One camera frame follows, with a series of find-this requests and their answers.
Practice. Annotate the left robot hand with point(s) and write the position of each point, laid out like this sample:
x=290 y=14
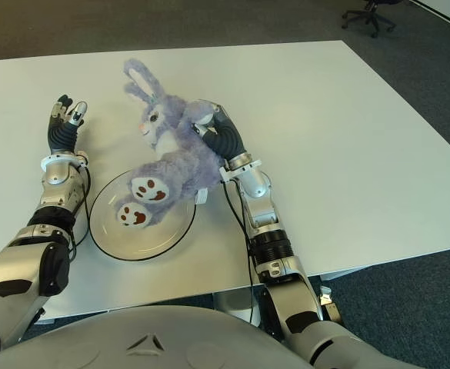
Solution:
x=61 y=134

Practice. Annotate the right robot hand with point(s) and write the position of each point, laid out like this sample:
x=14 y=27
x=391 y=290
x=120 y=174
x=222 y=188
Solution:
x=226 y=138

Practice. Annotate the purple plush bunny doll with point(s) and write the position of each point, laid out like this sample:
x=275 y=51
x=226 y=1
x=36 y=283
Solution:
x=178 y=161

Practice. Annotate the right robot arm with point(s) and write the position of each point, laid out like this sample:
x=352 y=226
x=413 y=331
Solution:
x=261 y=200

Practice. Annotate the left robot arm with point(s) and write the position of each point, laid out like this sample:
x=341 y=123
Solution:
x=59 y=184

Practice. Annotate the white plate black rim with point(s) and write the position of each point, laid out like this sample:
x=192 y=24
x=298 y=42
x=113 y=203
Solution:
x=159 y=242

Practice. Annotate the white table leg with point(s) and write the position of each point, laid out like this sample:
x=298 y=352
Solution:
x=232 y=303

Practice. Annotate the black office chair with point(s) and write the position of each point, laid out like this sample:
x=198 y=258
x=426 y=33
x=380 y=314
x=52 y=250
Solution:
x=370 y=17

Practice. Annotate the grey robot torso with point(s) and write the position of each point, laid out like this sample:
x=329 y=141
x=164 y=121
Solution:
x=151 y=342

